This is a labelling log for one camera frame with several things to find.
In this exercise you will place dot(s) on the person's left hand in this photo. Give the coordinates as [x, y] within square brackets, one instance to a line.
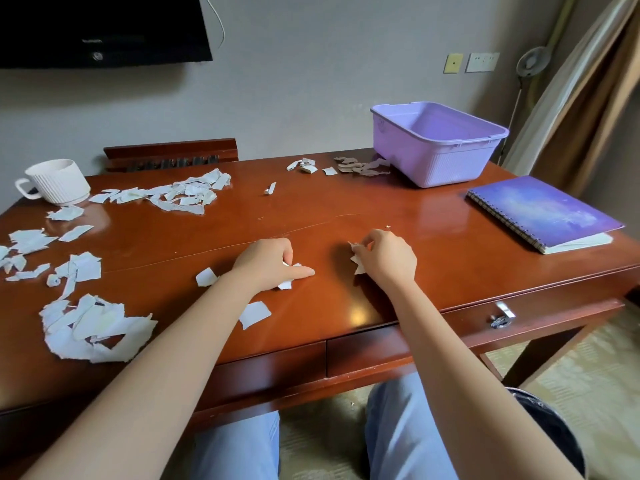
[270, 264]

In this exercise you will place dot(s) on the yellowish wall pipe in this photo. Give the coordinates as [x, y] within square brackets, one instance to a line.
[552, 29]

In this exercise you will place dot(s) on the black wall television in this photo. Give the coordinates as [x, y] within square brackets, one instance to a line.
[100, 24]

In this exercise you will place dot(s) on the person's left forearm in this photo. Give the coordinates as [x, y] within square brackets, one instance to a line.
[150, 384]

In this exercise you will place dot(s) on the small round trash bin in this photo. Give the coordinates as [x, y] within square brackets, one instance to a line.
[555, 424]

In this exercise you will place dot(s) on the brown curtain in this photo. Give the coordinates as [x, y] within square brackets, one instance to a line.
[595, 119]

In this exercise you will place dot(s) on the yellow wall plate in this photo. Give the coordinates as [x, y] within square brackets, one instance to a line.
[453, 63]

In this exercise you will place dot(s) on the purple spiral notebook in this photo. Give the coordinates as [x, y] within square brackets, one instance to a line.
[540, 209]

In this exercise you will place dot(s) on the white sheer curtain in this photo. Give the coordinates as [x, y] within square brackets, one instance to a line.
[560, 99]

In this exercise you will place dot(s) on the purple plastic basket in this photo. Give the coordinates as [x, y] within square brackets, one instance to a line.
[435, 149]

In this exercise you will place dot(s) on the white paper scraps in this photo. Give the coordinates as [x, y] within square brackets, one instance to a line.
[90, 329]

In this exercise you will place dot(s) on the brown wooden desk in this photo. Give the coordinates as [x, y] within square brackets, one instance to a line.
[400, 219]

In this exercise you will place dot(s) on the standing floor fan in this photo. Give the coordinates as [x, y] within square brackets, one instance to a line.
[532, 62]

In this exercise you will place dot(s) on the person's blue jeans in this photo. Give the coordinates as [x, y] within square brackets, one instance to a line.
[400, 434]

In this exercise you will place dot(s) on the person's right forearm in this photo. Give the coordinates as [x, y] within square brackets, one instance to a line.
[480, 384]

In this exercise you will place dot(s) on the person's right hand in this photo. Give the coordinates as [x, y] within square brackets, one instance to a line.
[390, 259]

